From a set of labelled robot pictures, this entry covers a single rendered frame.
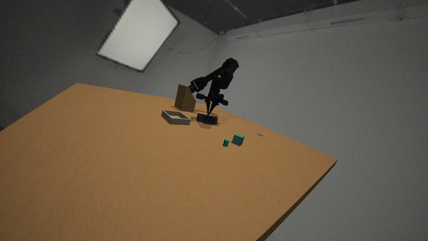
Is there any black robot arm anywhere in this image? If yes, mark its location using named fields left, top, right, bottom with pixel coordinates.
left=188, top=58, right=239, bottom=103

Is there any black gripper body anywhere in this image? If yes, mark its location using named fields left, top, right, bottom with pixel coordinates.
left=196, top=86, right=228, bottom=106

